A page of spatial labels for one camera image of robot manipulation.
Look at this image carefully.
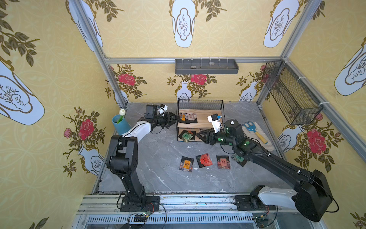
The blue cylindrical vase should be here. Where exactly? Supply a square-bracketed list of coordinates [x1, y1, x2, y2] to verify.
[112, 114, 132, 135]

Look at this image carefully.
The grey wall tray shelf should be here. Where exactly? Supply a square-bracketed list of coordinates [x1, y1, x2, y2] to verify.
[174, 58, 239, 75]

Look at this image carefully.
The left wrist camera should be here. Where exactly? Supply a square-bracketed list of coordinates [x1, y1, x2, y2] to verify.
[158, 104, 168, 116]

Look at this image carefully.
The beige illustrated tea bag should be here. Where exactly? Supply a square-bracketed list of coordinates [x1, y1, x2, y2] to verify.
[184, 113, 198, 124]

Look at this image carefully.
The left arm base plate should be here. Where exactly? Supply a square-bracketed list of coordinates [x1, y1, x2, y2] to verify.
[120, 196, 160, 213]

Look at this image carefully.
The white tulip flower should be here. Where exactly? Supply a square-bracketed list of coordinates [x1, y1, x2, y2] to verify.
[116, 109, 126, 124]

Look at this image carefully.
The black mesh wall basket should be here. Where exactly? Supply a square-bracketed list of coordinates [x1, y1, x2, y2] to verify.
[262, 61, 323, 125]

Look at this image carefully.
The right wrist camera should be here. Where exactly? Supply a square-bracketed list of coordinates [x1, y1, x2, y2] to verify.
[207, 114, 222, 134]

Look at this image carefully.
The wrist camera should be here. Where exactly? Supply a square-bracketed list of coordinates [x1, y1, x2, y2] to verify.
[207, 114, 222, 134]
[158, 104, 168, 116]

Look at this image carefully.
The black wire two-tier shelf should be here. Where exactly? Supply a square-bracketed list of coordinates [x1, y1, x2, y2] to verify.
[176, 99, 226, 142]

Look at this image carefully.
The beige cloth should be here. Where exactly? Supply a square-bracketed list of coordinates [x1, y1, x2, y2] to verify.
[242, 122, 275, 152]

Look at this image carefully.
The red label tea bag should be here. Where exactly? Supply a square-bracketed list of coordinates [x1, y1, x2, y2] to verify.
[196, 154, 213, 168]

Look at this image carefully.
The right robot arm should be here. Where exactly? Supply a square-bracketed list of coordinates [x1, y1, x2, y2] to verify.
[196, 119, 335, 222]

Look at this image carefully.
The blue yellow hand rake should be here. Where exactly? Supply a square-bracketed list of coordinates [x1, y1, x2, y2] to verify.
[244, 121, 268, 144]

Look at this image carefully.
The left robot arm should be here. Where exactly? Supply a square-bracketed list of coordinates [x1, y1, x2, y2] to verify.
[105, 104, 178, 212]

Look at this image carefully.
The red house tea bag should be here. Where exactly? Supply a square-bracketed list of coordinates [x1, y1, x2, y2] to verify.
[216, 156, 231, 170]

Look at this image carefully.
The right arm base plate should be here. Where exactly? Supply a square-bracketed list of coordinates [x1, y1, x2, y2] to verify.
[233, 195, 276, 211]

